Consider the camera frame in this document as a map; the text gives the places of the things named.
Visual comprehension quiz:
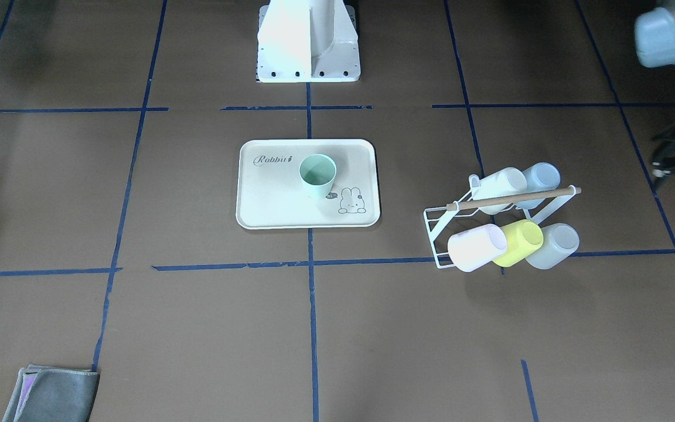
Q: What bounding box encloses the green cup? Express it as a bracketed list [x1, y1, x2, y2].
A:
[298, 154, 337, 199]

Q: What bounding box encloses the cream rabbit tray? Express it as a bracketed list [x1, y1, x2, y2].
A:
[236, 139, 381, 230]

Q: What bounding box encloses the blue cup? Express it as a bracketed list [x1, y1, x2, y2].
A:
[523, 162, 561, 194]

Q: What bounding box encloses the grey cup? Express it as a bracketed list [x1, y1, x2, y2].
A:
[525, 223, 579, 270]

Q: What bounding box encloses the beige cup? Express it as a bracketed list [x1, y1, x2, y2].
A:
[472, 166, 527, 200]

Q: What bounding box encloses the yellow cup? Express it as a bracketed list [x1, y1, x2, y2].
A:
[493, 219, 544, 267]

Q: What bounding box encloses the pink cup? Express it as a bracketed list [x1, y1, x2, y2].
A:
[447, 224, 508, 272]

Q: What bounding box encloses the grey folded cloth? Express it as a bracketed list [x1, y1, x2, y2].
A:
[2, 364, 100, 421]

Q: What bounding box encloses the white wire cup rack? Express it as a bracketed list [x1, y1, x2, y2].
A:
[423, 174, 583, 269]

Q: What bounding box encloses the white camera pole base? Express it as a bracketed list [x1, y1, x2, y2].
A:
[255, 1, 362, 83]

